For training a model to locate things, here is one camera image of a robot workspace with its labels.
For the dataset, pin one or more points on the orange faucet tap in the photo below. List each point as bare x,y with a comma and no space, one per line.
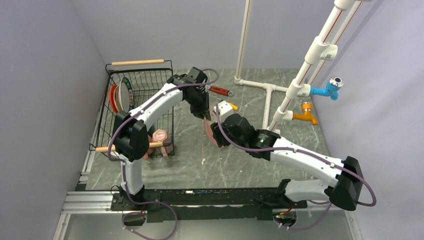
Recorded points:
306,114

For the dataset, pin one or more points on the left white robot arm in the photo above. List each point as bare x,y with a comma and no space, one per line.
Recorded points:
130,140

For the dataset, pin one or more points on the beige pink plate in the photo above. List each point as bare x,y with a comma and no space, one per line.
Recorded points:
207,125

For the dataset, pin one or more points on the black wire dish rack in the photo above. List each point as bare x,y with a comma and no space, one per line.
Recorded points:
145,83

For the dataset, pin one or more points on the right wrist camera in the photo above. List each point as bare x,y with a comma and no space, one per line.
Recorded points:
222,110

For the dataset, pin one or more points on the yellow handled screwdriver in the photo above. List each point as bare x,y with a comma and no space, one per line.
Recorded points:
234,107

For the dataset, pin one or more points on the blue faucet tap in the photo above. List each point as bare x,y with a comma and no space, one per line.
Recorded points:
331,89

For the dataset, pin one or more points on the light pink mug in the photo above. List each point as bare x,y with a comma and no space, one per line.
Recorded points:
162,136

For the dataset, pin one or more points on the orange bowl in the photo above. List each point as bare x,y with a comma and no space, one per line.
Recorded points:
112,98

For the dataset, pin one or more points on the red handled adjustable wrench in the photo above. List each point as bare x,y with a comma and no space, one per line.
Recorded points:
220,91

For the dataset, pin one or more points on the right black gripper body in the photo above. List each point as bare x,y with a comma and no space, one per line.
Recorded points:
221,138

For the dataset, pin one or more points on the cream plate with flowers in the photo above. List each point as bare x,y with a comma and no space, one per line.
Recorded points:
117,101

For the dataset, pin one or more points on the salmon pink mug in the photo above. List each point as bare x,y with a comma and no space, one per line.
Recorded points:
148,153

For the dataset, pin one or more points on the teal rimmed lettered plate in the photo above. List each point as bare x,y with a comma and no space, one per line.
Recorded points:
126,95

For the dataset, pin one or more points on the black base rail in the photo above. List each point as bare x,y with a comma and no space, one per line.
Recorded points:
258,203

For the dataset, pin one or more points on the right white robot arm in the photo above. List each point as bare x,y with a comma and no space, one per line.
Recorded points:
338,181

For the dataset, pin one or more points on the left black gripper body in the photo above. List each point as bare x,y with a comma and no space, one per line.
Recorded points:
199,103

